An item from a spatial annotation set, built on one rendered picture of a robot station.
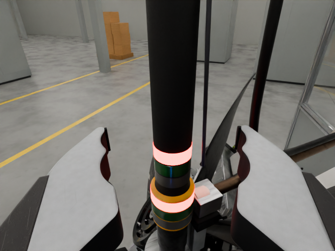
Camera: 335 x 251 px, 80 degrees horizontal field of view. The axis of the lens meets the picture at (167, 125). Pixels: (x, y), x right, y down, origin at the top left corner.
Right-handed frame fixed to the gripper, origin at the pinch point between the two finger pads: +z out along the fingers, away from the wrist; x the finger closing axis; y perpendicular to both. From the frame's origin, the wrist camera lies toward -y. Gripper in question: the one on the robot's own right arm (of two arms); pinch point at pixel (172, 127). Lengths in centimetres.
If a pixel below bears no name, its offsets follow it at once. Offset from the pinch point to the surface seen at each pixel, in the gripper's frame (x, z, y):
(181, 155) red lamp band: 0.8, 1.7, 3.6
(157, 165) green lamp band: -1.2, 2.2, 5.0
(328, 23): 91, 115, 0
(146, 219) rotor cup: -4.5, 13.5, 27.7
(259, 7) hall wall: 458, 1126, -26
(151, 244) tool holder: -2.5, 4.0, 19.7
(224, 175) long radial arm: 15.7, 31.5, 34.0
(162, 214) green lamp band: -0.8, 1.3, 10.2
